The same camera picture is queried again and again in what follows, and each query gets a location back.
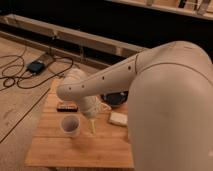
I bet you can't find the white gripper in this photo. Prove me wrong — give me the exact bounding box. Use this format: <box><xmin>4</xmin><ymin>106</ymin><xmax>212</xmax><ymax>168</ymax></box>
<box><xmin>81</xmin><ymin>96</ymin><xmax>100</xmax><ymax>135</ymax></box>

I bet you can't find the black eraser block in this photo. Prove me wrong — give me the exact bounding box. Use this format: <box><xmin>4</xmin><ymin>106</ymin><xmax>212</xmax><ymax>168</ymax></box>
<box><xmin>57</xmin><ymin>103</ymin><xmax>78</xmax><ymax>112</ymax></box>

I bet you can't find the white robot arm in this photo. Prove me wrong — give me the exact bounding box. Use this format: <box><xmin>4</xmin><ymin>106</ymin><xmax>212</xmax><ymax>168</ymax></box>
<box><xmin>57</xmin><ymin>41</ymin><xmax>213</xmax><ymax>171</ymax></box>

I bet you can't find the white sponge block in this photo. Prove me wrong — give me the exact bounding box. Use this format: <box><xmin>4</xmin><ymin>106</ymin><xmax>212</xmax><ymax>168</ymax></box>
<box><xmin>109</xmin><ymin>112</ymin><xmax>128</xmax><ymax>126</ymax></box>

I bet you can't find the wooden table board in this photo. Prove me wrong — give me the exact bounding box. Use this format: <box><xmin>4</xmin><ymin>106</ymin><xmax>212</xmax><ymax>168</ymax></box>
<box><xmin>25</xmin><ymin>79</ymin><xmax>134</xmax><ymax>169</ymax></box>

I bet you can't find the dark blue bowl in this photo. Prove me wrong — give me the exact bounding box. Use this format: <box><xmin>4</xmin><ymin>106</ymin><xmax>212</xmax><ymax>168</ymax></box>
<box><xmin>101</xmin><ymin>91</ymin><xmax>128</xmax><ymax>107</ymax></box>

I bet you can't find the black power adapter box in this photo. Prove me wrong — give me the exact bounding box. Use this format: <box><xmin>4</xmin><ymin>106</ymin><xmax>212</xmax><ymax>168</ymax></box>
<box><xmin>27</xmin><ymin>61</ymin><xmax>45</xmax><ymax>74</ymax></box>

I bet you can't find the black floor cable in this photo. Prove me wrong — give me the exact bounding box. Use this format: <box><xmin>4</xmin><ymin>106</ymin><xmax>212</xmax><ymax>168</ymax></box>
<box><xmin>0</xmin><ymin>43</ymin><xmax>75</xmax><ymax>144</ymax></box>

